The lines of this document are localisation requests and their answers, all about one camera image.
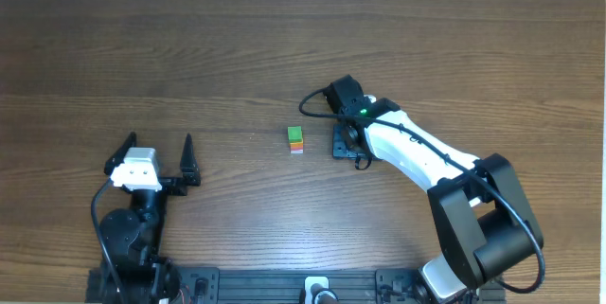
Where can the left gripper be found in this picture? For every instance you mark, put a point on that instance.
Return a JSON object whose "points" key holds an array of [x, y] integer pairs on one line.
{"points": [[174, 185]]}

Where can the green cube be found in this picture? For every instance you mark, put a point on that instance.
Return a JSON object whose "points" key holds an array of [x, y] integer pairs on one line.
{"points": [[295, 134]]}

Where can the orange cube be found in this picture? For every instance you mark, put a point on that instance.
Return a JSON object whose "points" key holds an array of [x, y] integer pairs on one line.
{"points": [[297, 145]]}

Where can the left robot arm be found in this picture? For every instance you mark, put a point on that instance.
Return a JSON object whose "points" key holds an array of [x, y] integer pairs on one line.
{"points": [[120, 237]]}

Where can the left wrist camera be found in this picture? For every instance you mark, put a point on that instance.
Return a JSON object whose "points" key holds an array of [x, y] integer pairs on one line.
{"points": [[137, 169]]}

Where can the mounting rail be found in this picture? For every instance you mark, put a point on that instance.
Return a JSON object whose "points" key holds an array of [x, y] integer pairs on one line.
{"points": [[265, 287]]}

